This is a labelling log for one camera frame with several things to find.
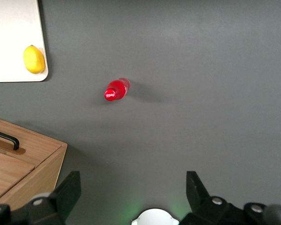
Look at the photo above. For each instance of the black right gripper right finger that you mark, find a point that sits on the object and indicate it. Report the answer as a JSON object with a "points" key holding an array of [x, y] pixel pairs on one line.
{"points": [[196, 192]]}

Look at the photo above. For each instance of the beige plastic tray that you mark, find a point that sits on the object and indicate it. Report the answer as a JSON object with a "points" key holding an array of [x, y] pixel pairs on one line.
{"points": [[14, 28]]}

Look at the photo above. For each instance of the yellow lemon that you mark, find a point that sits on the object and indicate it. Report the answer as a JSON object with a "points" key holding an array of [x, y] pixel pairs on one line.
{"points": [[34, 59]]}

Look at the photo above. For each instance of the red cola bottle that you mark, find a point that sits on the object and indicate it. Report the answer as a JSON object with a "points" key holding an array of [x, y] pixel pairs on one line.
{"points": [[116, 90]]}

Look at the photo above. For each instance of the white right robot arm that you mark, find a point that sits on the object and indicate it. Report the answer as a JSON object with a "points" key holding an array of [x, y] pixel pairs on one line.
{"points": [[154, 218]]}

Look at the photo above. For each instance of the wooden drawer cabinet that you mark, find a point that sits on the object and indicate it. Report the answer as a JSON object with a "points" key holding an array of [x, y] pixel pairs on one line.
{"points": [[46, 168]]}

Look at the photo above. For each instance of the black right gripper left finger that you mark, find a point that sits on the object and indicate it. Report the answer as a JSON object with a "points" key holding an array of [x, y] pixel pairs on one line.
{"points": [[68, 187]]}

